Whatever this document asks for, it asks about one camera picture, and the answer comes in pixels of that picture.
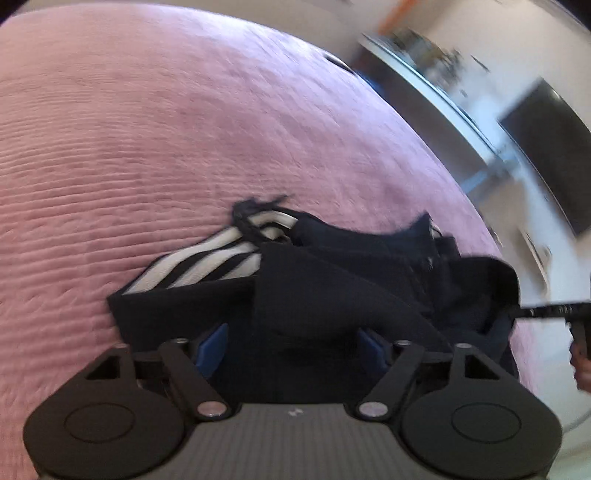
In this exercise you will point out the black wall television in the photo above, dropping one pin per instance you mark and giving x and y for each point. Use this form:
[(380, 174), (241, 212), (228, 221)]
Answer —
[(549, 152)]

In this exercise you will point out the small black device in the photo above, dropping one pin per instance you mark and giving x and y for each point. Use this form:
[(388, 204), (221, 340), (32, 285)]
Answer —
[(340, 63)]

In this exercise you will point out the blue chair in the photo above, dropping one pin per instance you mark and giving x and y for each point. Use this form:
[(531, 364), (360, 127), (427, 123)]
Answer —
[(373, 85)]

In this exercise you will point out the dark navy striped hooded jacket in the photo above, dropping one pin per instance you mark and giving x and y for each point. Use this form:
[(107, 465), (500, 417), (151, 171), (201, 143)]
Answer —
[(323, 295)]

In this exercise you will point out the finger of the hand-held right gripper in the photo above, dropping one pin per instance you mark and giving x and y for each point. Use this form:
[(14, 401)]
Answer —
[(549, 311)]

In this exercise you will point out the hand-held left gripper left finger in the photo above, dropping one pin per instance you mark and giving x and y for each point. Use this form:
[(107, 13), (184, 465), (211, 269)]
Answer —
[(210, 348)]

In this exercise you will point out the person's right hand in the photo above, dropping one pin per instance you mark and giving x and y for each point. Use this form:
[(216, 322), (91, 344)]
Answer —
[(582, 374)]

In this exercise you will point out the pink quilted bed cover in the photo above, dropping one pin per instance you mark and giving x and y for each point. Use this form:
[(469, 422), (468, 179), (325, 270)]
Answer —
[(161, 161)]

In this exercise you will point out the white long desk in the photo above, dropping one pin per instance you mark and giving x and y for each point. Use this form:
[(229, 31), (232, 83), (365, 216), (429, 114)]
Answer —
[(443, 106)]

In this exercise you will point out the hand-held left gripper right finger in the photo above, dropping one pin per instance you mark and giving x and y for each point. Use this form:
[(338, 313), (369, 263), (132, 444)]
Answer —
[(369, 348)]

